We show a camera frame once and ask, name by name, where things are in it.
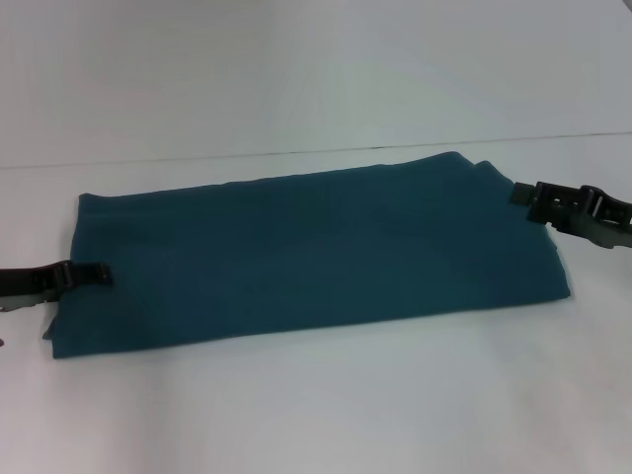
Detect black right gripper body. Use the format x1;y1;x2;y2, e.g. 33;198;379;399
577;185;632;252

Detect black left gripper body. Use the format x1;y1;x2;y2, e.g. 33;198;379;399
0;261;75;313

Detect blue FREE print T-shirt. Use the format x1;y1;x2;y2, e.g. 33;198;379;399
41;150;574;360

